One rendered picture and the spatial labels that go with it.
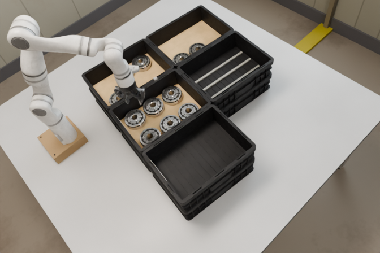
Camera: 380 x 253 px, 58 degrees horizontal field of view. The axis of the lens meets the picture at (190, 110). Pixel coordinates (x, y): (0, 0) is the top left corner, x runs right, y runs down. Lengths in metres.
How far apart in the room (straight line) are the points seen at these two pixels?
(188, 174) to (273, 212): 0.41
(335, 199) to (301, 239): 0.35
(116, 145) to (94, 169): 0.16
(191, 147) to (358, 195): 1.29
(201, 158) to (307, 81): 0.78
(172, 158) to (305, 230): 1.09
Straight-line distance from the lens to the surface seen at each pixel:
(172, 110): 1.71
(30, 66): 1.46
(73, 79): 2.21
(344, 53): 3.18
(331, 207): 2.42
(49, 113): 1.66
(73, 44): 1.31
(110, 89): 1.88
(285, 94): 1.92
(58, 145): 1.89
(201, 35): 2.04
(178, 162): 1.56
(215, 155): 1.56
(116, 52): 1.30
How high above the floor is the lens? 2.21
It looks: 54 degrees down
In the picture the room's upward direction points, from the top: 11 degrees counter-clockwise
